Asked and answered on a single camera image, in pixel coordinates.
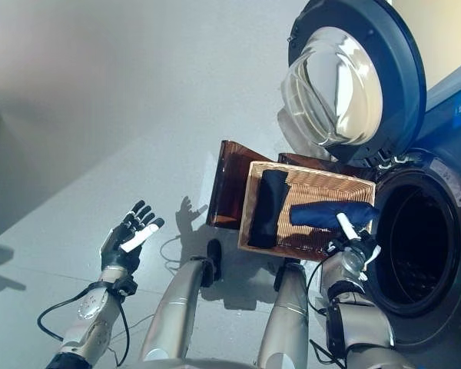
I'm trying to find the silver left robot leg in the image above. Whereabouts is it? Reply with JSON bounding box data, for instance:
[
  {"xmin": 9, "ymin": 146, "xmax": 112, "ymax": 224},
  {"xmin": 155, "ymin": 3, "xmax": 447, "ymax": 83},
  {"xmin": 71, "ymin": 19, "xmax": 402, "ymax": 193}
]
[{"xmin": 140, "ymin": 257, "xmax": 212, "ymax": 362}]

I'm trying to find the brown wooden stand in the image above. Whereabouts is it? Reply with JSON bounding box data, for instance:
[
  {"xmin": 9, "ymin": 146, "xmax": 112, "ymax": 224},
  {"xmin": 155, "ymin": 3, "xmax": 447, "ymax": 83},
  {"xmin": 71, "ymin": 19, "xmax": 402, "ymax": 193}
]
[{"xmin": 206, "ymin": 140, "xmax": 354, "ymax": 231}]

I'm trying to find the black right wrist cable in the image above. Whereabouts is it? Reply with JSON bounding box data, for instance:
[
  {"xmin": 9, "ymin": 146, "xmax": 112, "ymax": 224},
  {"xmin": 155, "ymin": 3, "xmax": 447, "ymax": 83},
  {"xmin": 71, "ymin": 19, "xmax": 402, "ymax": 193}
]
[{"xmin": 306, "ymin": 240, "xmax": 349, "ymax": 366}]

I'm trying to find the silver robot leg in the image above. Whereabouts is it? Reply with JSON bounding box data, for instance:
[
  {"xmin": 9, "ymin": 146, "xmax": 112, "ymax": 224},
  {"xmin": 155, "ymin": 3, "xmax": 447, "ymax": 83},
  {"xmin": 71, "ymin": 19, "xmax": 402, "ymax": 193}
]
[
  {"xmin": 140, "ymin": 257, "xmax": 212, "ymax": 362},
  {"xmin": 257, "ymin": 261, "xmax": 310, "ymax": 369}
]

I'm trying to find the silver right robot leg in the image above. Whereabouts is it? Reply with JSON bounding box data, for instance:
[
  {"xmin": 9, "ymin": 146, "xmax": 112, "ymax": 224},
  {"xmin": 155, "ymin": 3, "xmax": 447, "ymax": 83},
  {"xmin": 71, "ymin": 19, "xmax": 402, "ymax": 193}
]
[{"xmin": 257, "ymin": 261, "xmax": 310, "ymax": 369}]

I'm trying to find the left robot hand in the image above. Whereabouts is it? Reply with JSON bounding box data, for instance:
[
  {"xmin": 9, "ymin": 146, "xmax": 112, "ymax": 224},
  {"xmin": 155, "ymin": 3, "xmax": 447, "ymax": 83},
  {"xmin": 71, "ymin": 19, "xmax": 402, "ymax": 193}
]
[{"xmin": 98, "ymin": 198, "xmax": 166, "ymax": 276}]

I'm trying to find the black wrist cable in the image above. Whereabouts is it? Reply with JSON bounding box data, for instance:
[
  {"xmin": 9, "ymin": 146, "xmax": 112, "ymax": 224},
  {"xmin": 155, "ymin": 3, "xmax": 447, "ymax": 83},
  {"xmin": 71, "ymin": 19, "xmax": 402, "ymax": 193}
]
[
  {"xmin": 306, "ymin": 240, "xmax": 349, "ymax": 366},
  {"xmin": 36, "ymin": 282, "xmax": 131, "ymax": 366}
]

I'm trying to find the thin white floor cable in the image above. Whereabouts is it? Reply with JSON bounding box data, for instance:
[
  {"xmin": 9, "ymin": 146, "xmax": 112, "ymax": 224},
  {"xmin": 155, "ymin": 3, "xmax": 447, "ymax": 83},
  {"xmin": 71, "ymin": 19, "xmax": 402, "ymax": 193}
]
[{"xmin": 111, "ymin": 234, "xmax": 186, "ymax": 343}]

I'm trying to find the black right robot foot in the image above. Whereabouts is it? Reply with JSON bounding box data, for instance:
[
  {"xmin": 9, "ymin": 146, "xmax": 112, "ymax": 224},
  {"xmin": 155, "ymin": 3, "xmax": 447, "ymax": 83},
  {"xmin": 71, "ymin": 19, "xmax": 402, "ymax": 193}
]
[{"xmin": 274, "ymin": 264, "xmax": 290, "ymax": 293}]

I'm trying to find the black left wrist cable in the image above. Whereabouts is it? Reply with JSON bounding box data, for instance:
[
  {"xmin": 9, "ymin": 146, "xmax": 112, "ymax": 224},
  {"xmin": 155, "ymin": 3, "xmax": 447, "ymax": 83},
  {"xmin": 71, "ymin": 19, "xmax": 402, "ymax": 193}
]
[{"xmin": 36, "ymin": 282, "xmax": 131, "ymax": 366}]

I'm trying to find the rectangular wicker basket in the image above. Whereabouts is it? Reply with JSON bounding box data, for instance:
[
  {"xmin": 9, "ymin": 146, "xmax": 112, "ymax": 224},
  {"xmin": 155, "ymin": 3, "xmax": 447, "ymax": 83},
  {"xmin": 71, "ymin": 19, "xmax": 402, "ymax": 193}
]
[{"xmin": 237, "ymin": 160, "xmax": 376, "ymax": 264}]

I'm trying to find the black cloth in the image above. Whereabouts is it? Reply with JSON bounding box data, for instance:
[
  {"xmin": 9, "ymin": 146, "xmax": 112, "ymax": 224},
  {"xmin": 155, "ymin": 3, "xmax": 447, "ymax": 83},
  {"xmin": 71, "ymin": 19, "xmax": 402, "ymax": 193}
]
[{"xmin": 249, "ymin": 168, "xmax": 290, "ymax": 249}]

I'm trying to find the round glass washing machine door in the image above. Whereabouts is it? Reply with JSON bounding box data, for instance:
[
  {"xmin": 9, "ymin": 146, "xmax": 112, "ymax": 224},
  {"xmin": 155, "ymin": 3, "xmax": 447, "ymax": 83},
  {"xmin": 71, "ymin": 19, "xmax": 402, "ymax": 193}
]
[{"xmin": 276, "ymin": 0, "xmax": 427, "ymax": 162}]

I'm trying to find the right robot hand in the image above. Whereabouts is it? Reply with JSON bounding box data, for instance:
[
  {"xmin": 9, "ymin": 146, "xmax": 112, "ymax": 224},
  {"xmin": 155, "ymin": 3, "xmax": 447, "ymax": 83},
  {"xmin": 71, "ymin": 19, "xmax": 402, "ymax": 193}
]
[{"xmin": 324, "ymin": 212, "xmax": 382, "ymax": 272}]

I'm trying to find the blue cloth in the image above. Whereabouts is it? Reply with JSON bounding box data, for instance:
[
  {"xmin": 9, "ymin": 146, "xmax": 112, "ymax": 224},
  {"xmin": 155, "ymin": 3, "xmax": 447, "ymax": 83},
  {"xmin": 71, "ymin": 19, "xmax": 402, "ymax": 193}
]
[{"xmin": 290, "ymin": 201, "xmax": 381, "ymax": 231}]

